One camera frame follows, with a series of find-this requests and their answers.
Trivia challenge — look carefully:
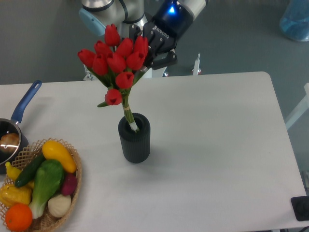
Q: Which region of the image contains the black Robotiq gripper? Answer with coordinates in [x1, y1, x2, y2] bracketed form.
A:
[128, 0, 194, 71]

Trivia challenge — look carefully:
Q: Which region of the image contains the red tulip bouquet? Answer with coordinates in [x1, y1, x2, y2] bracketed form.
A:
[77, 24, 149, 132]

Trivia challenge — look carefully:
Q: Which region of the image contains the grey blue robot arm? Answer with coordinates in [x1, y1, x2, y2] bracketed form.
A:
[79, 0, 208, 70]

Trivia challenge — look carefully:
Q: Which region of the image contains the dark grey ribbed vase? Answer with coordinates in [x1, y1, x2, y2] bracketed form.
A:
[118, 113, 151, 163]

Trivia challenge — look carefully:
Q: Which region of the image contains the yellow squash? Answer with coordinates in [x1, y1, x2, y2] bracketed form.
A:
[42, 140, 77, 174]

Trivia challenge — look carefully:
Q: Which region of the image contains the blue water bottle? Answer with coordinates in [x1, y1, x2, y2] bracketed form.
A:
[279, 0, 309, 42]

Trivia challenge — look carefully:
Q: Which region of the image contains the purple red onion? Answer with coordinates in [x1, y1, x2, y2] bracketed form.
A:
[60, 173, 77, 196]

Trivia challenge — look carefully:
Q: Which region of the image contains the green bok choy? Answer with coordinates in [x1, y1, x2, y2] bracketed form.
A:
[29, 159, 64, 219]

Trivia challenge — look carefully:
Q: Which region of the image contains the brown bread roll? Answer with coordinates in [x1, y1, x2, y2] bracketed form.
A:
[0, 133, 19, 154]

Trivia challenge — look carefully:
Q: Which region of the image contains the green cucumber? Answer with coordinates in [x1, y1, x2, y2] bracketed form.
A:
[14, 153, 46, 188]

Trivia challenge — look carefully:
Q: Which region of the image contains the white garlic bulb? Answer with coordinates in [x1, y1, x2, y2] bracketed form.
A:
[48, 194, 71, 218]

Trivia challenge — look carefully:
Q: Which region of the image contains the yellow banana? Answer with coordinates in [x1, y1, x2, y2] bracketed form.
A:
[5, 162, 34, 189]

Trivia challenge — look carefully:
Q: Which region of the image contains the yellow corn cob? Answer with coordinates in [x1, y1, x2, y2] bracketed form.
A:
[0, 184, 32, 208]

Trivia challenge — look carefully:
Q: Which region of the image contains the orange fruit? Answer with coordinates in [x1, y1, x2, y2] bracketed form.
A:
[5, 203, 32, 232]

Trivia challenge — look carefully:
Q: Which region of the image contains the black device at edge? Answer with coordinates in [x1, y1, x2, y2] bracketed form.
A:
[291, 196, 309, 221]

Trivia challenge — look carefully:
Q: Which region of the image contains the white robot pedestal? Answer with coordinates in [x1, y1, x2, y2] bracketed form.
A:
[83, 14, 171, 81]

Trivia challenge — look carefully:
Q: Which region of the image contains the blue handled saucepan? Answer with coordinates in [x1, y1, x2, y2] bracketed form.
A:
[0, 80, 42, 174]

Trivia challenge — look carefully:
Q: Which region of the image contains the white frame leg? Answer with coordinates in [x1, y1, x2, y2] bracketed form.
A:
[284, 83, 309, 130]

